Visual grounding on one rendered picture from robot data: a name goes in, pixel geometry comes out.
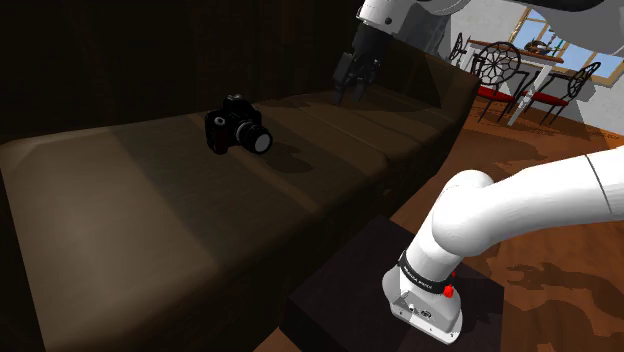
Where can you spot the black camera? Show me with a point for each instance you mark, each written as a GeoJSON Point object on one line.
{"type": "Point", "coordinates": [229, 126]}

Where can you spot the window with wooden frame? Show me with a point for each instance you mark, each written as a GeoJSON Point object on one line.
{"type": "Point", "coordinates": [581, 54]}

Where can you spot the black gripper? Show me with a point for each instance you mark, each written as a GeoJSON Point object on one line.
{"type": "Point", "coordinates": [368, 43]}

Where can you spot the black chair with red seat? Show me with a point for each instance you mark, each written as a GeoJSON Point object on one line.
{"type": "Point", "coordinates": [495, 93]}
{"type": "Point", "coordinates": [549, 99]}
{"type": "Point", "coordinates": [458, 48]}

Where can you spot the white dining table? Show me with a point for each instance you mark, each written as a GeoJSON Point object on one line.
{"type": "Point", "coordinates": [542, 58]}

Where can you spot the dark robot stand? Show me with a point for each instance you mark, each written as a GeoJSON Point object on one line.
{"type": "Point", "coordinates": [341, 292]}

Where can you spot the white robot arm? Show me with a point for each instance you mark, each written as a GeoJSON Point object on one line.
{"type": "Point", "coordinates": [492, 209]}

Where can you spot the brown sofa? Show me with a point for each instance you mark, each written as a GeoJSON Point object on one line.
{"type": "Point", "coordinates": [146, 219]}

